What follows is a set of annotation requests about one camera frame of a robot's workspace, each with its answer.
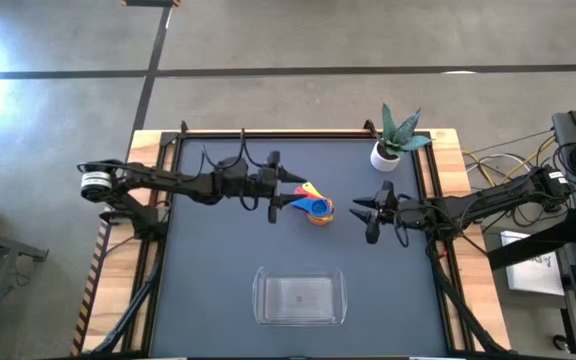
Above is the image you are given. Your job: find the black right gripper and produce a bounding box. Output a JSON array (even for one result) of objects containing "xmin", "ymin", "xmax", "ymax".
[{"xmin": 348, "ymin": 179, "xmax": 405, "ymax": 245}]

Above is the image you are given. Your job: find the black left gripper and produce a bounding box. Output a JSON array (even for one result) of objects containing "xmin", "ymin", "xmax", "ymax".
[{"xmin": 255, "ymin": 149, "xmax": 310, "ymax": 225}]

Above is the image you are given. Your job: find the yellow measuring cup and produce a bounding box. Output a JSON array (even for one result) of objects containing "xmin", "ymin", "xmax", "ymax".
[{"xmin": 301, "ymin": 181, "xmax": 327, "ymax": 200}]

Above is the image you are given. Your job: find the orange measuring cup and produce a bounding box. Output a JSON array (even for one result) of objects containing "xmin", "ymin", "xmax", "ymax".
[{"xmin": 306, "ymin": 198, "xmax": 336, "ymax": 227}]

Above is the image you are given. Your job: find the clear plastic basket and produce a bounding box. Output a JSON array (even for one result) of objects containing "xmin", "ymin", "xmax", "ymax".
[{"xmin": 251, "ymin": 265, "xmax": 349, "ymax": 328}]

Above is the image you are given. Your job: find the snake plant in white pot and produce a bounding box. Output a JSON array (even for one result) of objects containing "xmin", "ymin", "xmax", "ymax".
[{"xmin": 369, "ymin": 102, "xmax": 434, "ymax": 173}]

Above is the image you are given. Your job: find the gray table mat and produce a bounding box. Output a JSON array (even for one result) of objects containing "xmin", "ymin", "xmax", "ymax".
[{"xmin": 150, "ymin": 137, "xmax": 449, "ymax": 359}]

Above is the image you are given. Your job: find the black aluminium table frame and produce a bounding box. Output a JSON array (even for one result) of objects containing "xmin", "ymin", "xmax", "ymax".
[{"xmin": 70, "ymin": 119, "xmax": 514, "ymax": 360}]

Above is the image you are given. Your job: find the yellow cable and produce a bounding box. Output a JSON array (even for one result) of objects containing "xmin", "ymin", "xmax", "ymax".
[{"xmin": 462, "ymin": 134, "xmax": 557, "ymax": 187}]

